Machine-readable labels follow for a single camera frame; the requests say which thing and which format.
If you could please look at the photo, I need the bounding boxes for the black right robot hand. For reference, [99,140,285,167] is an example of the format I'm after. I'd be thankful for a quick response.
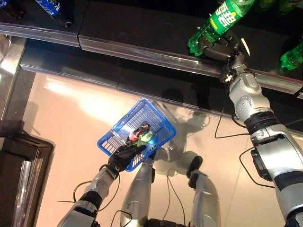
[198,30,250,62]

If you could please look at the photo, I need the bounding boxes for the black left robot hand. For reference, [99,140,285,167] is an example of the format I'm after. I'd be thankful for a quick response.
[107,144,147,172]

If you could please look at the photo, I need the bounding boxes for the blue plastic shopping basket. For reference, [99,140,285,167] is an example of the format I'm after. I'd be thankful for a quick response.
[97,98,178,172]

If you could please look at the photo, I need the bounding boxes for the green Sprite bottle yellow cap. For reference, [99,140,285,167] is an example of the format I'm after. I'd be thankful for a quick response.
[280,42,303,71]
[187,0,256,57]

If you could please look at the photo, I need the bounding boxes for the Coca-Cola bottle red label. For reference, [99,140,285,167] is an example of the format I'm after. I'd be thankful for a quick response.
[129,122,151,143]

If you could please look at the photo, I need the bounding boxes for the green drink can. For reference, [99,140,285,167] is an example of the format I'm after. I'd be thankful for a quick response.
[137,131,155,145]

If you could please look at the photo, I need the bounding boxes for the silver left robot leg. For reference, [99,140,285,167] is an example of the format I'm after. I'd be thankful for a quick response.
[119,156,156,227]

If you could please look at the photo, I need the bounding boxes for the green soda can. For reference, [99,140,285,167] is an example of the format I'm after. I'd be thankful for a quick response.
[258,0,276,8]
[278,0,303,14]

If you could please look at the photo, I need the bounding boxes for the black robot waist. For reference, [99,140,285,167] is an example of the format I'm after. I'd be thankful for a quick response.
[144,218,187,227]

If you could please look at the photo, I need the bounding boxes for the black floor stand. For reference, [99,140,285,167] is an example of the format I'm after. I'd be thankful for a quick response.
[0,119,55,227]

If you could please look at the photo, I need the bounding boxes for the glossy dark side shelf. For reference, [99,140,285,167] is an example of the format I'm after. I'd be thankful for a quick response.
[0,34,28,121]

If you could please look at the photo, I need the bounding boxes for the Pepsi cola bottle blue cap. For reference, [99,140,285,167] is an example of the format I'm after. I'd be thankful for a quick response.
[35,0,75,28]
[0,0,26,20]

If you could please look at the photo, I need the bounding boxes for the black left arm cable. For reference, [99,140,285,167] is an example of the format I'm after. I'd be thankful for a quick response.
[56,165,121,212]

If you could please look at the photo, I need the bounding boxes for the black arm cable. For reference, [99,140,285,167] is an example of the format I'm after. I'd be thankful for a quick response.
[56,165,121,212]
[214,111,303,190]

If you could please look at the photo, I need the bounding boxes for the black leg cable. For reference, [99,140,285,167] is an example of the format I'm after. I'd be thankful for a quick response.
[110,169,187,227]

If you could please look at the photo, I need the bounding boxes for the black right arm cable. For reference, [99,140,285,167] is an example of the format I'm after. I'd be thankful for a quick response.
[214,111,303,190]

